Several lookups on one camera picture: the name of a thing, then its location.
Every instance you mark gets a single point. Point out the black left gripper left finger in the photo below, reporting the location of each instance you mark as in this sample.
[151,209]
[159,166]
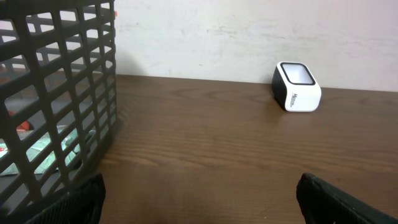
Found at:
[79,204]

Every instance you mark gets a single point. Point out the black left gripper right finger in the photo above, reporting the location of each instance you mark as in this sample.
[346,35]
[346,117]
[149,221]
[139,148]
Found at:
[321,202]

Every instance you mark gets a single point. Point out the orange chocolate bar wrapper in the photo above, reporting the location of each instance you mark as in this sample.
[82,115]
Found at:
[25,126]

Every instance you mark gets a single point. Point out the white barcode scanner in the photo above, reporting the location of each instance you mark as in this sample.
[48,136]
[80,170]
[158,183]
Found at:
[294,87]

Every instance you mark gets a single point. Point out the grey plastic mesh basket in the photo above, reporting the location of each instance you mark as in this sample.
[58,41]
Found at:
[58,72]

